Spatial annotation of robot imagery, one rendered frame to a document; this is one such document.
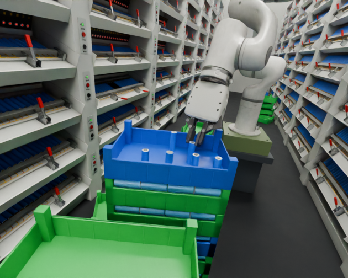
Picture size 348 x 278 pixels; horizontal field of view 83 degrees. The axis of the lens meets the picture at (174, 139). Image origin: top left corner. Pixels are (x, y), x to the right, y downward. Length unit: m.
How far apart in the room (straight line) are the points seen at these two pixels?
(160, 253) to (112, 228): 0.11
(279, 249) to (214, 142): 0.65
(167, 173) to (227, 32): 0.38
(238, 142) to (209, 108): 0.65
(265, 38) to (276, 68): 0.61
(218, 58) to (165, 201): 0.38
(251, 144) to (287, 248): 0.51
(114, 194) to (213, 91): 0.36
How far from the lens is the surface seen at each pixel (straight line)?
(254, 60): 0.54
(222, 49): 0.55
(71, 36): 0.91
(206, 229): 0.58
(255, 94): 1.17
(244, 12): 0.65
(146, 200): 0.51
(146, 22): 1.51
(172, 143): 0.59
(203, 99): 0.53
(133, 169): 0.46
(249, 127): 1.22
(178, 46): 2.16
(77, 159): 0.98
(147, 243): 0.46
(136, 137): 0.64
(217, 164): 0.48
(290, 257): 1.12
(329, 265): 1.19
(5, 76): 0.74
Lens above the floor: 0.77
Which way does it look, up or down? 24 degrees down
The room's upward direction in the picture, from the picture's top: 6 degrees clockwise
